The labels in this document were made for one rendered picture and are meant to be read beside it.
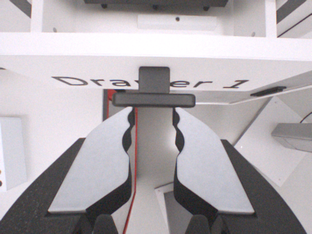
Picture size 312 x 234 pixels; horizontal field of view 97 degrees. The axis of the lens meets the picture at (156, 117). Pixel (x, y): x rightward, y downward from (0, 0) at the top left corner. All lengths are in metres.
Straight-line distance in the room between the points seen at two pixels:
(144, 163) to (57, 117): 0.83
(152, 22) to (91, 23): 0.09
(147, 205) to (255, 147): 0.88
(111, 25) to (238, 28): 0.18
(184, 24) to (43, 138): 0.31
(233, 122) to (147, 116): 0.64
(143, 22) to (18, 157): 0.32
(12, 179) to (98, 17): 0.30
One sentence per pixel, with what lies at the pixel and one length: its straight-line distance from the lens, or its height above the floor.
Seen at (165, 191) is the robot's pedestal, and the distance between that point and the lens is 1.13.
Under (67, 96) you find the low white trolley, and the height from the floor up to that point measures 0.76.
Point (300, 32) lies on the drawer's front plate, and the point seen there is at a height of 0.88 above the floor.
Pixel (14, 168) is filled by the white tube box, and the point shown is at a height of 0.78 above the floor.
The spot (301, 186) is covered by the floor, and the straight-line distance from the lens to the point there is 1.59.
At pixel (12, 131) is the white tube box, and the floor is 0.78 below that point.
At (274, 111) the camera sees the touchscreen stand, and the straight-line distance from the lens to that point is 1.33.
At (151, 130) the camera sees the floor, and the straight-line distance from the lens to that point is 1.03.
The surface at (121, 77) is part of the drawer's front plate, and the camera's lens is 0.17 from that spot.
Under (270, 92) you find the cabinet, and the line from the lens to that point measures 0.70.
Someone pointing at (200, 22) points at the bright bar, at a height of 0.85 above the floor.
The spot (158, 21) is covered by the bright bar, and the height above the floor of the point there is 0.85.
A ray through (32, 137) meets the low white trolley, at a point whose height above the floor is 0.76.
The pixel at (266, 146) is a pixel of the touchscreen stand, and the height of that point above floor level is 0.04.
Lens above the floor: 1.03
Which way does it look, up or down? 88 degrees down
